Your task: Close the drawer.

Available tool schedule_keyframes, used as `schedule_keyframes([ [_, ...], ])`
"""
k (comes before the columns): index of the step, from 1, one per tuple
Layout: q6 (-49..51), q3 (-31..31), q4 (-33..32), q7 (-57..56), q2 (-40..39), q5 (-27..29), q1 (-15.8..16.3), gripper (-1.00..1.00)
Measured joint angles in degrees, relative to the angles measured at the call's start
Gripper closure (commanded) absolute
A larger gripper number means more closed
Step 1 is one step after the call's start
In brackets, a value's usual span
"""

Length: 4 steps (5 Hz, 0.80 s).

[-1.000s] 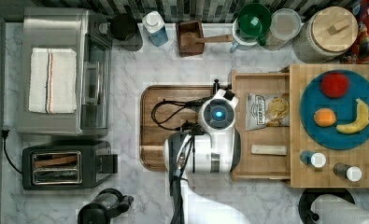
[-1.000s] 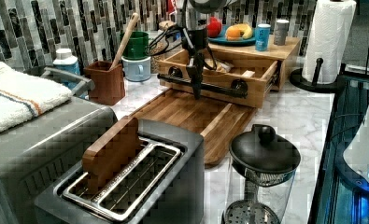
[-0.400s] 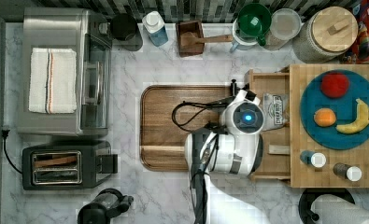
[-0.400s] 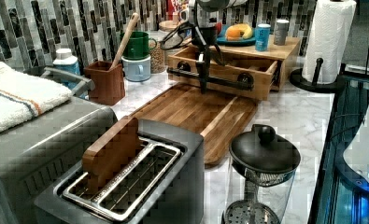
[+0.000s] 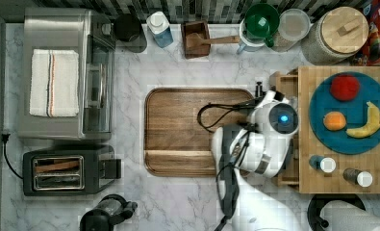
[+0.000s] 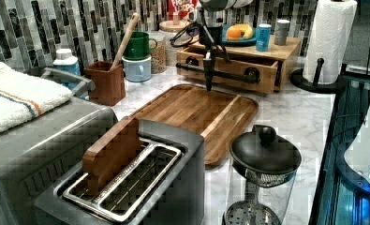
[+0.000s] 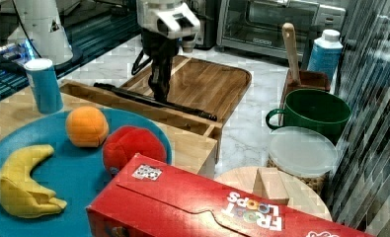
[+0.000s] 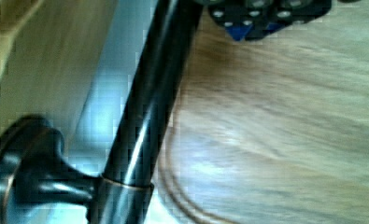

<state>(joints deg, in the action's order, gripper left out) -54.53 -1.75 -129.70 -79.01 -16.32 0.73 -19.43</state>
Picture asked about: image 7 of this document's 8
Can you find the round wooden board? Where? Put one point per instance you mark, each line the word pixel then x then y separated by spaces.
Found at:
pixel 275 185

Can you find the light wooden drawer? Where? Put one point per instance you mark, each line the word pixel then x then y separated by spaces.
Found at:
pixel 191 123

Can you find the red Froot Loops box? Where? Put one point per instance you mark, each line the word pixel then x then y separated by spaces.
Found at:
pixel 149 198

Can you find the blue white-capped can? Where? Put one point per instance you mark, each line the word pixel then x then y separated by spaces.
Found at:
pixel 43 81

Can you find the wooden utensil handle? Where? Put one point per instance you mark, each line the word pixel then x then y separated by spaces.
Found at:
pixel 289 38

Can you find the light wooden drawer cabinet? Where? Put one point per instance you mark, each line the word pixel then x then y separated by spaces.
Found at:
pixel 192 152

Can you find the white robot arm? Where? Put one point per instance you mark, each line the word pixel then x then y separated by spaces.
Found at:
pixel 166 26

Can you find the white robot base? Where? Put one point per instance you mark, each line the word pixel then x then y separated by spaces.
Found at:
pixel 40 35

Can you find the black drawer handle bar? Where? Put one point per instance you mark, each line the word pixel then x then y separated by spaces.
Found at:
pixel 154 103

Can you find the yellow plush banana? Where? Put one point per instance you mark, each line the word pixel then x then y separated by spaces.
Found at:
pixel 20 194

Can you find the black coffee machine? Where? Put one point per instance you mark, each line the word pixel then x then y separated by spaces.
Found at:
pixel 207 11

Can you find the green cup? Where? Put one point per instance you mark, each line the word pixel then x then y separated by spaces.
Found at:
pixel 314 109

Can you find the dark wooden cutting board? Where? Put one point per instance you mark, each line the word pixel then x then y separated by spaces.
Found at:
pixel 212 87

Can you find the red plush apple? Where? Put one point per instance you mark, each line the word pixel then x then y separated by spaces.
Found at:
pixel 121 146

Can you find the blue plate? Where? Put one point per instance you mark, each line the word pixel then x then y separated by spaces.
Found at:
pixel 76 174

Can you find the dark wooden utensil box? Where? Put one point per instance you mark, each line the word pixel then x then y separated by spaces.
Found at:
pixel 307 80

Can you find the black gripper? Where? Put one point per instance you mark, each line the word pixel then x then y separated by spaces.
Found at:
pixel 161 50

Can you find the silver toaster oven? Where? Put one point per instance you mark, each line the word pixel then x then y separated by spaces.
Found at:
pixel 256 25

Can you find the orange plush fruit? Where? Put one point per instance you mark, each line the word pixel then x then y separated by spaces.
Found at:
pixel 87 127

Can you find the blue white-capped bottle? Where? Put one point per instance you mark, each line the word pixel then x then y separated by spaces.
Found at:
pixel 325 53

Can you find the clear lidded food container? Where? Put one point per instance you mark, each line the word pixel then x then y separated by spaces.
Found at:
pixel 303 153

